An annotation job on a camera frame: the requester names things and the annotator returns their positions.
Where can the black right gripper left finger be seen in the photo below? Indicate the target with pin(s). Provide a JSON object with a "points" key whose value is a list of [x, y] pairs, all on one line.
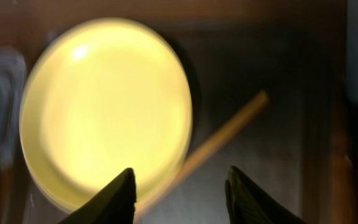
{"points": [[114, 204]]}

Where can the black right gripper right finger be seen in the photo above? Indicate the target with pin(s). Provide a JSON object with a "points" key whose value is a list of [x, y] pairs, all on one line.
{"points": [[247, 203]]}

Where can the wooden chopstick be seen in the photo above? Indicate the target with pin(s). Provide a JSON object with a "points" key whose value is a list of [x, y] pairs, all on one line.
{"points": [[207, 149]]}

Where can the dark brown serving tray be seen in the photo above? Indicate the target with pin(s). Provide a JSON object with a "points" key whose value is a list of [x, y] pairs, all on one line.
{"points": [[228, 63]]}

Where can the yellow plate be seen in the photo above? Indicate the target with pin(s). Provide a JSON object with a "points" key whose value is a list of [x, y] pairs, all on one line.
{"points": [[106, 95]]}

